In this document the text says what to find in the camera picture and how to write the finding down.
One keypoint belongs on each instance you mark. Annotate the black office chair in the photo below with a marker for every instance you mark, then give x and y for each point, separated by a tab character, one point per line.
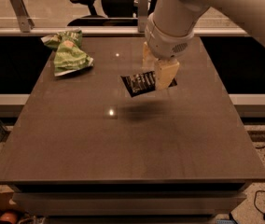
116	13

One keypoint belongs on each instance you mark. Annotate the black rxbar chocolate bar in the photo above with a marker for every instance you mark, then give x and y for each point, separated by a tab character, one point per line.
140	83

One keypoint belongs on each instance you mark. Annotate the middle metal railing bracket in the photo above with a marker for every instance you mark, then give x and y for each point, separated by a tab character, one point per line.
143	10

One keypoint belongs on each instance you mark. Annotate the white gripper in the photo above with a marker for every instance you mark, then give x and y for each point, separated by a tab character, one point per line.
164	45

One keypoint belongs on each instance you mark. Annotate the metal railing bracket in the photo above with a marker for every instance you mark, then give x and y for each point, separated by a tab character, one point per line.
143	10
25	23

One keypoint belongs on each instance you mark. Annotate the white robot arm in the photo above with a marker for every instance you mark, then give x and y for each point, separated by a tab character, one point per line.
240	62

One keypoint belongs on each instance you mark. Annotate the orange round object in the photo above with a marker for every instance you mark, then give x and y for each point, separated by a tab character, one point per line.
10	217

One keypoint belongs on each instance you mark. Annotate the left metal railing bracket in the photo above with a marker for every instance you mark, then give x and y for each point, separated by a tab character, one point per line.
25	23

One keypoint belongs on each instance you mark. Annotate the green jalapeno chip bag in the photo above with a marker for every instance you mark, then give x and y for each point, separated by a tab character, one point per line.
69	57

